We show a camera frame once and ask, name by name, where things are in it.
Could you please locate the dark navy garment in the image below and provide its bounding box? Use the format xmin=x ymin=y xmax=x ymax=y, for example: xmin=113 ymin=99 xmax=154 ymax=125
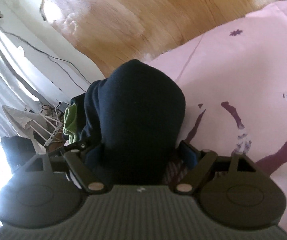
xmin=71 ymin=60 xmax=186 ymax=185

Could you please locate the green cloth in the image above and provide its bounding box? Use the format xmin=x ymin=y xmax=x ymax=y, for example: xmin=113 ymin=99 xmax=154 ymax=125
xmin=63 ymin=104 xmax=78 ymax=144

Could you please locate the white drying rack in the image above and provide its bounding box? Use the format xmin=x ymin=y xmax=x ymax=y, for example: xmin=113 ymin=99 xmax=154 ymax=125
xmin=2 ymin=105 xmax=63 ymax=154

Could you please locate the pink deer print bedsheet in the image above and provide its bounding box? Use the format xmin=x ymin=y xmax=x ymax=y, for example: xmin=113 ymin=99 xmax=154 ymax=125
xmin=149 ymin=1 xmax=287 ymax=232

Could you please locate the white window curtain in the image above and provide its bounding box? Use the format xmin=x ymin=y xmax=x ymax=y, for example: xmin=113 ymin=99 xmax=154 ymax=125
xmin=0 ymin=30 xmax=47 ymax=137

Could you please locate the wood grain headboard panel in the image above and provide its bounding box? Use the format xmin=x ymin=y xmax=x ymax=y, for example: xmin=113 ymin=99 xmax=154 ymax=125
xmin=41 ymin=0 xmax=279 ymax=76

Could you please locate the black wall cable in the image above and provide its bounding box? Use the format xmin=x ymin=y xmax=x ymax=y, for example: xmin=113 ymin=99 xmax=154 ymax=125
xmin=0 ymin=27 xmax=89 ymax=93

